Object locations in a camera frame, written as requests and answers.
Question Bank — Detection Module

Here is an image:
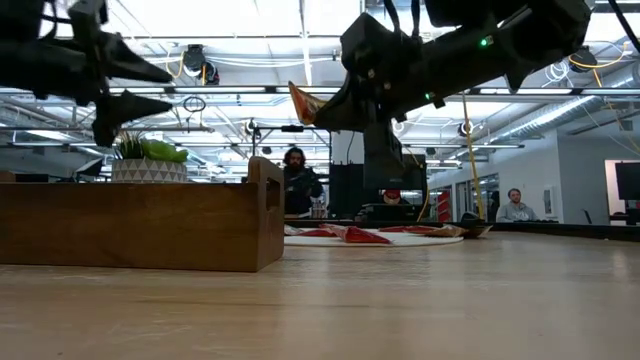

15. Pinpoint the tan vanilla tea packet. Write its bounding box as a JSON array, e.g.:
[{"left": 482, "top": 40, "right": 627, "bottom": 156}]
[{"left": 417, "top": 224, "right": 470, "bottom": 239}]

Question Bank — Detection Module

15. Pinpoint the black computer monitor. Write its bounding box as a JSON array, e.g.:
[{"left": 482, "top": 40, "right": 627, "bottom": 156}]
[{"left": 363, "top": 153, "right": 428, "bottom": 192}]

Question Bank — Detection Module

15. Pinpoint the dark wall screen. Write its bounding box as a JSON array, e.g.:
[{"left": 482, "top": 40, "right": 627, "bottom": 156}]
[{"left": 614, "top": 160, "right": 640, "bottom": 202}]

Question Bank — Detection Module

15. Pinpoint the black tower cabinet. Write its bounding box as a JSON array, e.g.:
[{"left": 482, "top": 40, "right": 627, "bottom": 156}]
[{"left": 328, "top": 163, "right": 366, "bottom": 220}]

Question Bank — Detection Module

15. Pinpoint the yellow hanging cable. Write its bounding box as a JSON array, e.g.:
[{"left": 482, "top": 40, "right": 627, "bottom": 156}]
[{"left": 459, "top": 92, "right": 487, "bottom": 222}]

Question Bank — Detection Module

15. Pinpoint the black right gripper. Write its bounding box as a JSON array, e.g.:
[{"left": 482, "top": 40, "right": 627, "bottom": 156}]
[{"left": 312, "top": 54, "right": 454, "bottom": 157}]

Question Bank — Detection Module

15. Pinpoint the brown wooden tea box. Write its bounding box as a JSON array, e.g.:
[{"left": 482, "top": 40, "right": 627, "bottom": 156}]
[{"left": 0, "top": 155, "right": 286, "bottom": 273}]

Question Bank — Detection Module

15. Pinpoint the white round plate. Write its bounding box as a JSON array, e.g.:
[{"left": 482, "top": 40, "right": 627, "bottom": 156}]
[{"left": 283, "top": 230, "right": 465, "bottom": 249}]

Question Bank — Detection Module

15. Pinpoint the black metal rig frame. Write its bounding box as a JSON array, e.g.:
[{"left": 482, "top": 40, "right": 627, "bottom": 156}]
[{"left": 251, "top": 124, "right": 333, "bottom": 222}]

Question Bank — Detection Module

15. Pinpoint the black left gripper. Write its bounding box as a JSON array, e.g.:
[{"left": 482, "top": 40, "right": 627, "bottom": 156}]
[{"left": 0, "top": 0, "right": 174, "bottom": 148}]

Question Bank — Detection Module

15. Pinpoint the person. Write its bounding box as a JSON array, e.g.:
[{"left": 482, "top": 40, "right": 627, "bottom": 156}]
[
  {"left": 281, "top": 146, "right": 326, "bottom": 218},
  {"left": 495, "top": 187, "right": 541, "bottom": 224},
  {"left": 379, "top": 188, "right": 409, "bottom": 207}
]

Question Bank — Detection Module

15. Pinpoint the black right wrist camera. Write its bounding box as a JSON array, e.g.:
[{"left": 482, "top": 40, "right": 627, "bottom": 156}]
[{"left": 342, "top": 12, "right": 424, "bottom": 76}]

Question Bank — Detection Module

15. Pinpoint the black ceiling cable reel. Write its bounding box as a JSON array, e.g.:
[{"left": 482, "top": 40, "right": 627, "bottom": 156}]
[
  {"left": 181, "top": 43, "right": 222, "bottom": 87},
  {"left": 568, "top": 46, "right": 600, "bottom": 75}
]

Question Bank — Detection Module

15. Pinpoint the silver ventilation duct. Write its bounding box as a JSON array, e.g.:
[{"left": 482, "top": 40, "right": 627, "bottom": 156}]
[{"left": 489, "top": 94, "right": 601, "bottom": 146}]

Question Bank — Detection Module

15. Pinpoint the succulent in white patterned pot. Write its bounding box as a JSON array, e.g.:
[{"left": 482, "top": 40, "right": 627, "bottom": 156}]
[{"left": 110, "top": 130, "right": 190, "bottom": 185}]

